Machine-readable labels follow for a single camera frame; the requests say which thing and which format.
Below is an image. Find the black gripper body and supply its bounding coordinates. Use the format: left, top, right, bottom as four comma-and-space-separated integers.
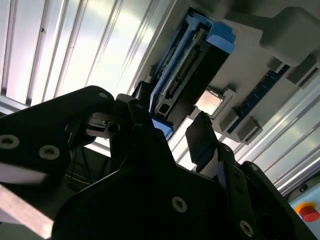
51, 159, 253, 240

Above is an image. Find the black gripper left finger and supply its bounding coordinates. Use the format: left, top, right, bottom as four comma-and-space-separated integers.
0, 80, 192, 218

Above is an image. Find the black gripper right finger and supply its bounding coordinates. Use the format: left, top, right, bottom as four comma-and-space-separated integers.
184, 111, 314, 240

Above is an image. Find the hard disk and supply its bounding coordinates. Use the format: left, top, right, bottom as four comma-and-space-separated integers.
148, 6, 238, 141

